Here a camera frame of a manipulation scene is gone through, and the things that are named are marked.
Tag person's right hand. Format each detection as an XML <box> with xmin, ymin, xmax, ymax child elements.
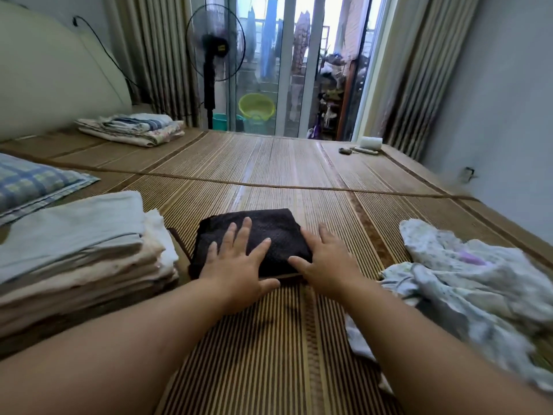
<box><xmin>287</xmin><ymin>224</ymin><xmax>366</xmax><ymax>303</ymax></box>

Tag person's left hand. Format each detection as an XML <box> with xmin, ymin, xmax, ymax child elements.
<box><xmin>199</xmin><ymin>217</ymin><xmax>283</xmax><ymax>316</ymax></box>

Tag dark grey garment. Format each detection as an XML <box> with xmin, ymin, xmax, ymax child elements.
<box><xmin>187</xmin><ymin>207</ymin><xmax>315</xmax><ymax>281</ymax></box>

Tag stack of light clothes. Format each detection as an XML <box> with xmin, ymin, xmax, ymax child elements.
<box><xmin>0</xmin><ymin>209</ymin><xmax>181</xmax><ymax>338</ymax></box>

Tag bamboo bed mat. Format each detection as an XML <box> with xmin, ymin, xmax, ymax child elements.
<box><xmin>0</xmin><ymin>127</ymin><xmax>553</xmax><ymax>415</ymax></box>

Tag small floral white garment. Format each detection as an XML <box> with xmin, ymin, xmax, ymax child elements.
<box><xmin>398</xmin><ymin>217</ymin><xmax>553</xmax><ymax>327</ymax></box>

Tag person's left forearm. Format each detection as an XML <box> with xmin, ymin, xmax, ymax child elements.
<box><xmin>0</xmin><ymin>281</ymin><xmax>234</xmax><ymax>415</ymax></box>

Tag person's right forearm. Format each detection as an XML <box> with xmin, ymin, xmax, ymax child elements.
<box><xmin>337</xmin><ymin>276</ymin><xmax>553</xmax><ymax>415</ymax></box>

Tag yellow green basin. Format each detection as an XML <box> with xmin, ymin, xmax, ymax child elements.
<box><xmin>238</xmin><ymin>92</ymin><xmax>278</xmax><ymax>123</ymax></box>

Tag cluttered balcony shelf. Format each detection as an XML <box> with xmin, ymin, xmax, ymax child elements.
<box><xmin>315</xmin><ymin>51</ymin><xmax>356</xmax><ymax>140</ymax></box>

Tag folded striped blanket stack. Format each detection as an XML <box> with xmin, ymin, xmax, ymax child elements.
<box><xmin>74</xmin><ymin>112</ymin><xmax>187</xmax><ymax>149</ymax></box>

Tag sliding glass balcony door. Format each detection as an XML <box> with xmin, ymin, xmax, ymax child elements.
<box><xmin>206</xmin><ymin>0</ymin><xmax>382</xmax><ymax>140</ymax></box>

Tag beige patterned curtain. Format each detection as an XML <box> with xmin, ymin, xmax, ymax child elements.
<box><xmin>378</xmin><ymin>0</ymin><xmax>482</xmax><ymax>161</ymax></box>
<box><xmin>108</xmin><ymin>0</ymin><xmax>200</xmax><ymax>127</ymax></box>

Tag blue plaid pillow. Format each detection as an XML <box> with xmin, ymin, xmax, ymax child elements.
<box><xmin>0</xmin><ymin>152</ymin><xmax>101</xmax><ymax>227</ymax></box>

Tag black standing fan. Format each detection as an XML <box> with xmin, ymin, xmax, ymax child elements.
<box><xmin>185</xmin><ymin>4</ymin><xmax>248</xmax><ymax>131</ymax></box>

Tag cream padded headboard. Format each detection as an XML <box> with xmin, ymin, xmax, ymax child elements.
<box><xmin>0</xmin><ymin>0</ymin><xmax>136</xmax><ymax>142</ymax></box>

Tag black cable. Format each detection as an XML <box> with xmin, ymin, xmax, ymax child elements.
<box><xmin>73</xmin><ymin>13</ymin><xmax>140</xmax><ymax>92</ymax></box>

